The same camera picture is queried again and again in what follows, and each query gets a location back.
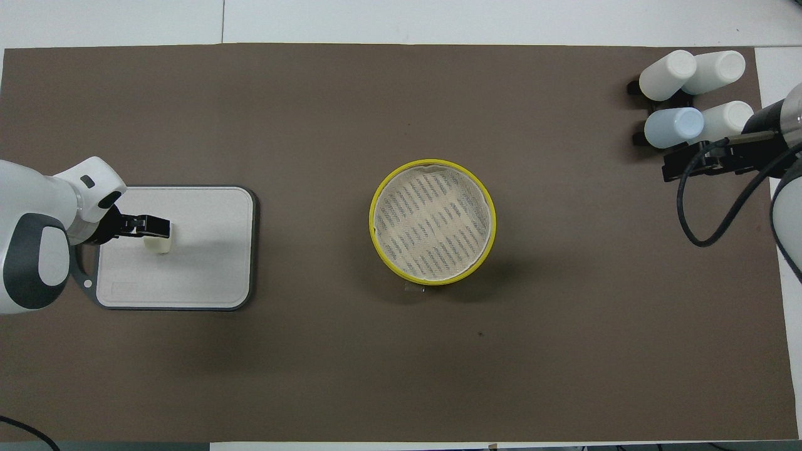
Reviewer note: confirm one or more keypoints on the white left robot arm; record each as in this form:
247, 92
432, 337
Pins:
31, 250

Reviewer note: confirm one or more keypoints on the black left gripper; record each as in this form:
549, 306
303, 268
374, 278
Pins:
113, 227

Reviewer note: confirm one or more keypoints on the white plastic bottle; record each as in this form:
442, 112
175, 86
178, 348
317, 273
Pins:
727, 119
717, 70
665, 75

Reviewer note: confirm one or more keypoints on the yellow bamboo steamer basket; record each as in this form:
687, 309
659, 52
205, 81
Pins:
432, 277

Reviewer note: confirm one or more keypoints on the clear steamer lid yellow rim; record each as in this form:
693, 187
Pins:
432, 219

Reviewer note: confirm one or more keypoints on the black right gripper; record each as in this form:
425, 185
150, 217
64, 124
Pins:
752, 150

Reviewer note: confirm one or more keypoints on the white cutting board grey rim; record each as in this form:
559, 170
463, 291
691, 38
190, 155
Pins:
200, 263

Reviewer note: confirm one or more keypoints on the small clear plastic tab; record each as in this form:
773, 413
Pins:
415, 288

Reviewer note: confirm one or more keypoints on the brown table mat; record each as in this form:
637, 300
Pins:
564, 313

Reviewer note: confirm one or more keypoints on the white steamed bun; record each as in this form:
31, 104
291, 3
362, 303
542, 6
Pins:
160, 246

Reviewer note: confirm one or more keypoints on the light blue plastic bottle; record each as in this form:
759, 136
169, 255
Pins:
673, 127

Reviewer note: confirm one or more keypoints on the black bottle rack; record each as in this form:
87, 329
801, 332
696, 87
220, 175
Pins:
636, 88

